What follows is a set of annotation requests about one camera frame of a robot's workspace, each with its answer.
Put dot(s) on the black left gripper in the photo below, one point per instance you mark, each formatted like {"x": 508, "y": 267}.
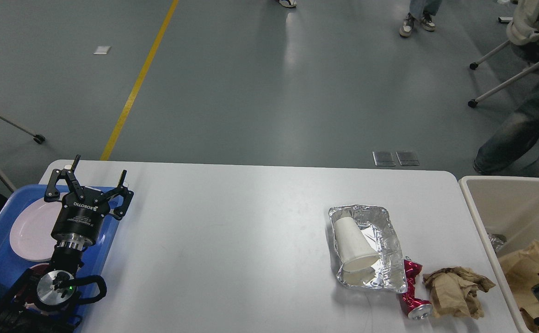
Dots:
{"x": 82, "y": 219}

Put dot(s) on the aluminium foil tray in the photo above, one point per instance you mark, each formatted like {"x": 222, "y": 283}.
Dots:
{"x": 388, "y": 272}

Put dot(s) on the brown paper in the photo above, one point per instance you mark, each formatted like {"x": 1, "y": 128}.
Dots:
{"x": 454, "y": 291}

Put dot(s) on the brown paper bag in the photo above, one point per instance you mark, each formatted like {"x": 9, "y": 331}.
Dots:
{"x": 521, "y": 270}

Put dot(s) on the person in black trousers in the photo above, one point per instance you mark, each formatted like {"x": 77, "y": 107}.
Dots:
{"x": 287, "y": 3}

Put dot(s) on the person in grey jeans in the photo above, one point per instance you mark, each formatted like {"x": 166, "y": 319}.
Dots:
{"x": 516, "y": 135}

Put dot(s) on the blue plastic tray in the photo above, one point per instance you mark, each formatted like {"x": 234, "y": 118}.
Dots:
{"x": 12, "y": 266}

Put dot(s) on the clear plastic wrapper in bin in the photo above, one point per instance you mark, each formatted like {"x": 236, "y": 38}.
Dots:
{"x": 497, "y": 241}

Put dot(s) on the distant person legs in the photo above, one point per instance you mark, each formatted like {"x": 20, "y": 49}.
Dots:
{"x": 422, "y": 12}

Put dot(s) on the pink plate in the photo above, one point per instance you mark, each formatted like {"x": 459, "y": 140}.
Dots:
{"x": 33, "y": 220}

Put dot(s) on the crushed red can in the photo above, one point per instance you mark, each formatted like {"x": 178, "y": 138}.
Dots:
{"x": 413, "y": 307}

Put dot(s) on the floor socket plate right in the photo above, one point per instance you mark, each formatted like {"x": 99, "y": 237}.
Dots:
{"x": 407, "y": 158}

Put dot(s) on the floor socket plate left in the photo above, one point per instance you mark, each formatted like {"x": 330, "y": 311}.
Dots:
{"x": 383, "y": 158}

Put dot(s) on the white paper cup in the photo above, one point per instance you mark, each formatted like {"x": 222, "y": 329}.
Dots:
{"x": 355, "y": 252}

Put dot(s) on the beige plastic bin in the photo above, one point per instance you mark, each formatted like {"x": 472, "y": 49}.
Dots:
{"x": 509, "y": 206}

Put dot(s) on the floor socket plate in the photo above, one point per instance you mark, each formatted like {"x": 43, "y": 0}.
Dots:
{"x": 383, "y": 158}
{"x": 407, "y": 158}

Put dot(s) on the pink mug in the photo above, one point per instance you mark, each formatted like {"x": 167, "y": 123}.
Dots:
{"x": 38, "y": 268}

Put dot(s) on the office chair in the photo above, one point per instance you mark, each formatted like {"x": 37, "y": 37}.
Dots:
{"x": 522, "y": 32}

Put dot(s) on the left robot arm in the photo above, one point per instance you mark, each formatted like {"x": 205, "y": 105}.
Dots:
{"x": 14, "y": 316}

